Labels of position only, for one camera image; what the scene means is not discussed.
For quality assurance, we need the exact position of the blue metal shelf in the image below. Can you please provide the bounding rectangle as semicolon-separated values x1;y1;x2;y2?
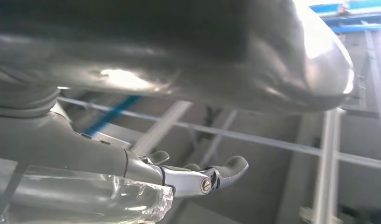
309;0;381;33

